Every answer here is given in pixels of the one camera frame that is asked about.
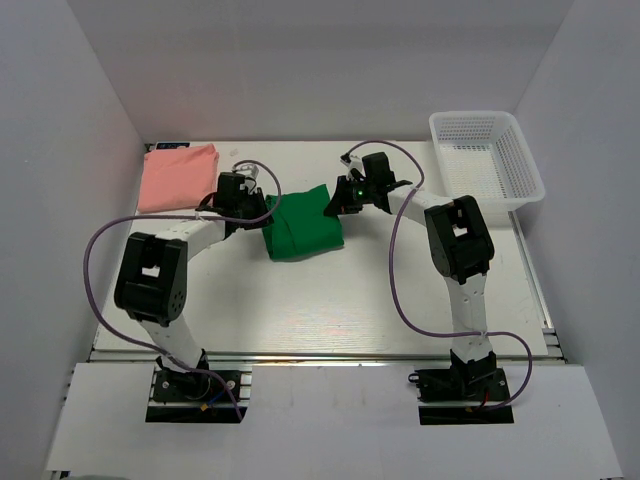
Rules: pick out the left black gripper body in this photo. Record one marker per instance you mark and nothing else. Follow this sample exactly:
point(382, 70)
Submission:
point(253, 205)

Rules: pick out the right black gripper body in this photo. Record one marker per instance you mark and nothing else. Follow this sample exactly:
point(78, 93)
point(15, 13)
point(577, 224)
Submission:
point(358, 194)

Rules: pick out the green t shirt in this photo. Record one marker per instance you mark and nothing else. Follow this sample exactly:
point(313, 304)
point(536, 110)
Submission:
point(300, 228)

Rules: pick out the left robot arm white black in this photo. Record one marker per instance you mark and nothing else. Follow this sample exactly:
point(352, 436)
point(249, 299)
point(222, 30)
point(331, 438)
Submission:
point(151, 286)

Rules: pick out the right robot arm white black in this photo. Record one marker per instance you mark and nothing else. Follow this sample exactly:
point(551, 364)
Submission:
point(461, 250)

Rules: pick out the folded pink t shirt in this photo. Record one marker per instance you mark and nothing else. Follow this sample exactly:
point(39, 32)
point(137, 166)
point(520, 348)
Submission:
point(176, 179)

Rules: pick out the dark label plate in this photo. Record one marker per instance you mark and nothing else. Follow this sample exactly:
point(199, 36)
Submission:
point(171, 145)

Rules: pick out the white plastic mesh basket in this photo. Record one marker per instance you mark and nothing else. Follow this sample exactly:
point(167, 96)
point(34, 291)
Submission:
point(484, 154)

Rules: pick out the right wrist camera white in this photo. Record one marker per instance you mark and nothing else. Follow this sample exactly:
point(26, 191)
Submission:
point(354, 167)

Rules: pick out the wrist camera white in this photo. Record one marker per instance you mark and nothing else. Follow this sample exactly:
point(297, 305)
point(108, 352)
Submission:
point(249, 170)
point(354, 167)

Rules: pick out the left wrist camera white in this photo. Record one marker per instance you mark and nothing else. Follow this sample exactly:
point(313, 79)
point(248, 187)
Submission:
point(249, 170)

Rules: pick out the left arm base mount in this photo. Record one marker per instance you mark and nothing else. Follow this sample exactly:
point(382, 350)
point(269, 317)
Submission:
point(181, 398)

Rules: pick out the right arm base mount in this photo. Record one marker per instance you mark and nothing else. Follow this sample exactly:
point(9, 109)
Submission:
point(444, 400)

